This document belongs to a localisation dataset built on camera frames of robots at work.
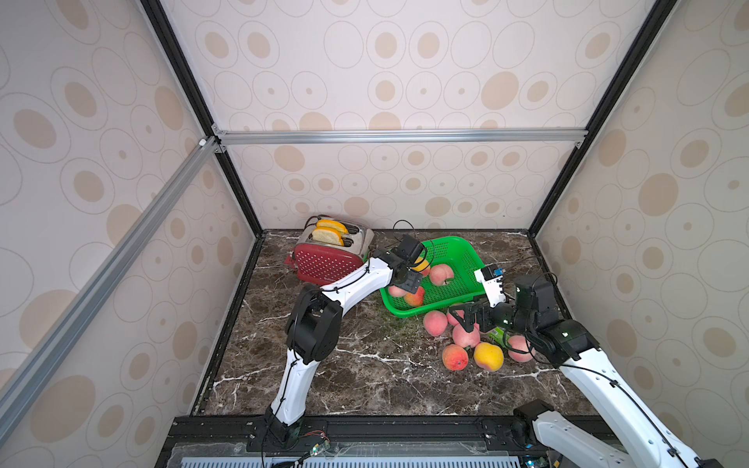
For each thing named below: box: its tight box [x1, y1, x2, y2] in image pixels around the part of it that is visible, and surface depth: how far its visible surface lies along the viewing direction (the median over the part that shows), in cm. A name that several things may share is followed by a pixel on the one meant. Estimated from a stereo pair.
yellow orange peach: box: [473, 342, 505, 372], surface depth 83 cm
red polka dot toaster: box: [284, 222, 375, 287], surface depth 94 cm
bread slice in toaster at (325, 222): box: [315, 218, 350, 234], surface depth 96 cm
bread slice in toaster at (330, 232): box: [312, 221, 349, 247], surface depth 94 cm
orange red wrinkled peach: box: [441, 344, 470, 372], surface depth 83 cm
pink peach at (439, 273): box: [429, 264, 455, 286], surface depth 100 cm
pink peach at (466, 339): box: [452, 323, 481, 349], surface depth 86 cm
